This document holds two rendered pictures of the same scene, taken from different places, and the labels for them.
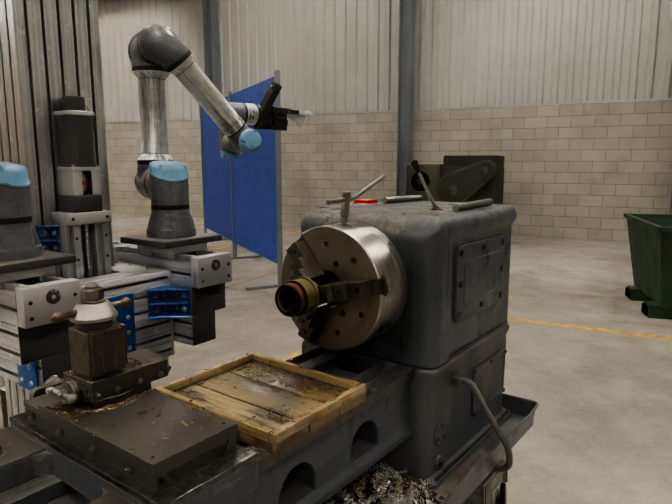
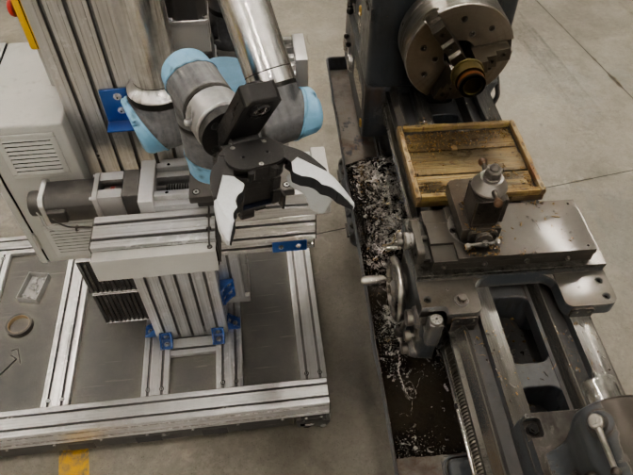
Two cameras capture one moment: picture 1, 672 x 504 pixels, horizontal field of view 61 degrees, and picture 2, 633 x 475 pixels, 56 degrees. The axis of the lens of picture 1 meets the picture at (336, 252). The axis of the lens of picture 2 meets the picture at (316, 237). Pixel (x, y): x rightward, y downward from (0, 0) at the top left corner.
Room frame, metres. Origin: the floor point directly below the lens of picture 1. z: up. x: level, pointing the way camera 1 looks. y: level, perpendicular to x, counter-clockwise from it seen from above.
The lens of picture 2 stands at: (0.54, 1.33, 2.05)
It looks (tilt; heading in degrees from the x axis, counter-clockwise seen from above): 50 degrees down; 318
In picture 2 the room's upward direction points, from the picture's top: straight up
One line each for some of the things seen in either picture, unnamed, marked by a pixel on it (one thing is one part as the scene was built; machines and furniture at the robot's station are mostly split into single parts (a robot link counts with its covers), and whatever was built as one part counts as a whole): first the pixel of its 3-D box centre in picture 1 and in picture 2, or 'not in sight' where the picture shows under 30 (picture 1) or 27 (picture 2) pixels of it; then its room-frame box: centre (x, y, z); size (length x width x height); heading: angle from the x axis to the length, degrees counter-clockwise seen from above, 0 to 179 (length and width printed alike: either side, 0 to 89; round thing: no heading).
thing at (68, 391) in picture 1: (112, 380); (474, 215); (1.00, 0.41, 0.99); 0.20 x 0.10 x 0.05; 143
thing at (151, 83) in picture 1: (153, 116); not in sight; (1.90, 0.59, 1.54); 0.15 x 0.12 x 0.55; 33
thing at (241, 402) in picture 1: (261, 394); (466, 161); (1.19, 0.17, 0.89); 0.36 x 0.30 x 0.04; 53
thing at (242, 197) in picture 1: (232, 177); not in sight; (8.12, 1.46, 1.18); 4.12 x 0.80 x 2.35; 24
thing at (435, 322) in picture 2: not in sight; (432, 329); (0.90, 0.64, 0.84); 0.04 x 0.04 x 0.10; 53
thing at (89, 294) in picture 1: (92, 291); (494, 171); (0.97, 0.43, 1.17); 0.04 x 0.04 x 0.03
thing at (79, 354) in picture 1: (100, 344); (485, 200); (0.97, 0.42, 1.07); 0.07 x 0.07 x 0.10; 53
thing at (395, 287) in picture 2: not in sight; (407, 298); (1.03, 0.57, 0.75); 0.27 x 0.10 x 0.23; 143
